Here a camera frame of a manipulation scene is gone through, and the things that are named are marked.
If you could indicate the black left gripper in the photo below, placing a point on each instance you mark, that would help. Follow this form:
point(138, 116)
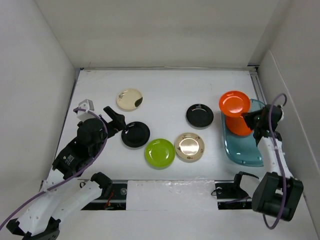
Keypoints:
point(118, 121)

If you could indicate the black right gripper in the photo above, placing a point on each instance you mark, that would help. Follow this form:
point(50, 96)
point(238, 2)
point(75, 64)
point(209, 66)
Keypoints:
point(247, 116)

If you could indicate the small black plate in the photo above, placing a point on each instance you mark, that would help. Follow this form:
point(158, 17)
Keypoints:
point(136, 134)

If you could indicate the beige plate with black patch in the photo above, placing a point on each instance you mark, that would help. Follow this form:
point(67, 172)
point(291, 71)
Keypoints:
point(129, 99)

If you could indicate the orange plastic plate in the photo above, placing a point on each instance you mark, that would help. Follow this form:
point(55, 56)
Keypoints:
point(233, 104)

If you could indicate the lime green plate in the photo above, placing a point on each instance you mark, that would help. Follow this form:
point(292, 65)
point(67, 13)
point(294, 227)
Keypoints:
point(160, 153)

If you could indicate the glossy black plate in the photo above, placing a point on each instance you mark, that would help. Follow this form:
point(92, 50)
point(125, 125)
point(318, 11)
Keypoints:
point(199, 115)

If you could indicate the beige plate with calligraphy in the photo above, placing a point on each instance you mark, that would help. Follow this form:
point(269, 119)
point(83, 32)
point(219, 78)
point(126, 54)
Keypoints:
point(189, 147)

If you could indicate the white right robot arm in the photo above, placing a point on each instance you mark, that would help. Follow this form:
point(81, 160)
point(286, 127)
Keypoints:
point(279, 192)

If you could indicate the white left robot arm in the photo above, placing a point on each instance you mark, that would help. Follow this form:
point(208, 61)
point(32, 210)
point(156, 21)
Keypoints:
point(40, 217)

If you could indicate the teal transparent plastic bin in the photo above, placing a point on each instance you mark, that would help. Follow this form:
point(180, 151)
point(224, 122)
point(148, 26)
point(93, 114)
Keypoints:
point(239, 143)

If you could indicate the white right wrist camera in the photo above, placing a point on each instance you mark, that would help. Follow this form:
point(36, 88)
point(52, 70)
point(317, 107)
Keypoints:
point(282, 112)

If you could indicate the aluminium frame rail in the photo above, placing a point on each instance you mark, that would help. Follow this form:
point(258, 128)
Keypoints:
point(253, 72)

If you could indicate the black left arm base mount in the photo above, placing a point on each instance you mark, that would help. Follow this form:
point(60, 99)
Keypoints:
point(115, 201)

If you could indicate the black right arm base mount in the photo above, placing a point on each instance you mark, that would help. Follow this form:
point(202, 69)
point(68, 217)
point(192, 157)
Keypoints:
point(230, 195)

